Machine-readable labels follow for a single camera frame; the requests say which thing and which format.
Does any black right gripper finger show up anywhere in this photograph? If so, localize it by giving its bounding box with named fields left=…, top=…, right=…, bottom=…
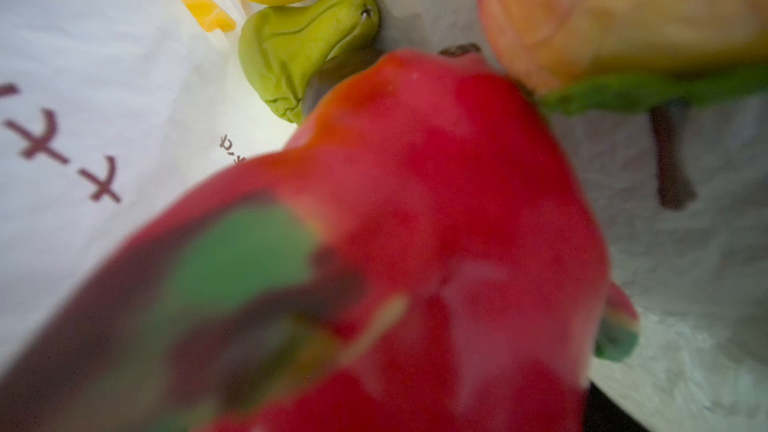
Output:
left=583, top=383, right=648, bottom=432

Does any red green dragon fruit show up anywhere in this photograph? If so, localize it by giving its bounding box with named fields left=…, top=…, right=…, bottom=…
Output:
left=1, top=49, right=640, bottom=431

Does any green chayote pear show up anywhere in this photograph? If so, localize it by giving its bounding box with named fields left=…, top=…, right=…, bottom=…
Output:
left=237, top=0, right=380, bottom=125

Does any banana print plastic bag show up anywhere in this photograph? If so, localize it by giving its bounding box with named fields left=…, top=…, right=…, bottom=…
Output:
left=1, top=0, right=767, bottom=431

